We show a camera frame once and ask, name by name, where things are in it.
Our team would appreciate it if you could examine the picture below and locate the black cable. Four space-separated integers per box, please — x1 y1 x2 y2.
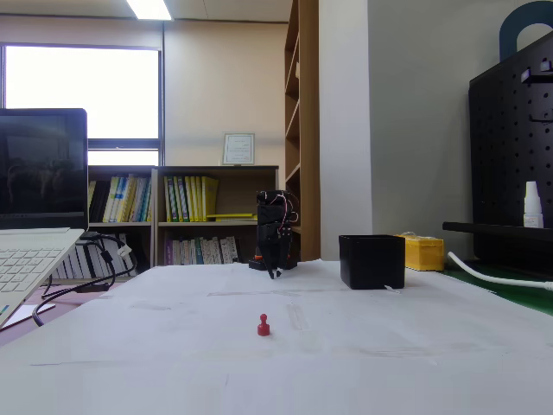
41 233 118 300
32 239 139 328

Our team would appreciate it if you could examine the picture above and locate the window with dark frame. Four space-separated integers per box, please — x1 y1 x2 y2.
0 41 165 168

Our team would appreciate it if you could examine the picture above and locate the green desk mat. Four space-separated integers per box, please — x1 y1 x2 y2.
435 259 553 317

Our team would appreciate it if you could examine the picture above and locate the yellow box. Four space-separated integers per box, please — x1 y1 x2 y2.
395 232 445 272

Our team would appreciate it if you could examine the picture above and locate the black pegboard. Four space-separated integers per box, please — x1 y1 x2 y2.
468 29 553 270

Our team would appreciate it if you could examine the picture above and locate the framed certificate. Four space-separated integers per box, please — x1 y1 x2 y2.
222 132 256 167

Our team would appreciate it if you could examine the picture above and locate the white card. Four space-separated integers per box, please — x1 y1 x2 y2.
6 303 57 326

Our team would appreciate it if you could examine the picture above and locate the thick yellow book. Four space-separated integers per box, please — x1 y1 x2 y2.
200 176 219 223

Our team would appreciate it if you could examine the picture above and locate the flat yellow book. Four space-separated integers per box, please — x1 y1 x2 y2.
206 212 258 222

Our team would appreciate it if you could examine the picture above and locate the white paper table cover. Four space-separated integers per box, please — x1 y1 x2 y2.
0 258 553 415

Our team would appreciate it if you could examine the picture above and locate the black square box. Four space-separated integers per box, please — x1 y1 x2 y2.
338 233 406 291

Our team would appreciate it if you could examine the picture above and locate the white dropper bottle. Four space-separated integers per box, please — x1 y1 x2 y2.
522 181 544 229

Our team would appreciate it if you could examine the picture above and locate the tall wooden bookshelf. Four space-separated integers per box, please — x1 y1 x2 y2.
283 0 321 263

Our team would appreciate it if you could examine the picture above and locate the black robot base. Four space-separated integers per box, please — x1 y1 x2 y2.
248 253 299 271

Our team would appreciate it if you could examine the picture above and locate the teal arch shape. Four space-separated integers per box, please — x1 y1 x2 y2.
499 0 553 61

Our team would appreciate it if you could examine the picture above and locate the white laptop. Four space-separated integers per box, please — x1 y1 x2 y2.
0 107 90 329

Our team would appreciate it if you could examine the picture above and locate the low dark bookcase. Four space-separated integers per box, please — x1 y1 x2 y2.
153 165 281 267
87 165 159 280

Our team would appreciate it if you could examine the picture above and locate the ceiling light panel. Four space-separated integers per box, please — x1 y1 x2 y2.
125 0 174 21

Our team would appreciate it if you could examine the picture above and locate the white power cable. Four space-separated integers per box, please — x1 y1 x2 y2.
447 251 553 291

